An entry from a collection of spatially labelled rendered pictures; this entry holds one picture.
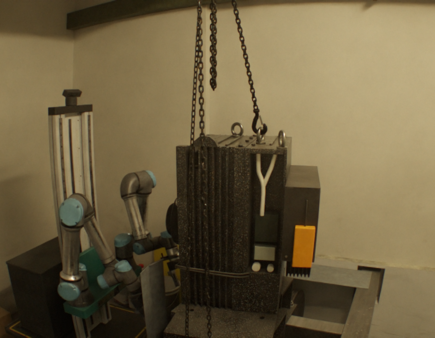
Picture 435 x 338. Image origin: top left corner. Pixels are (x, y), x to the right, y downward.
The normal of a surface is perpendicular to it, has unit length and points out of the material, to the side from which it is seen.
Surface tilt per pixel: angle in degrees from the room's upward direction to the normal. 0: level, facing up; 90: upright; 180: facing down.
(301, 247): 90
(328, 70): 90
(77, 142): 90
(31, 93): 90
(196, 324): 0
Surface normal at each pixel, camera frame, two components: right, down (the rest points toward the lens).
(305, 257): -0.22, 0.18
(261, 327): 0.00, -0.98
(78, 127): 0.95, 0.06
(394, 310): -0.45, 0.17
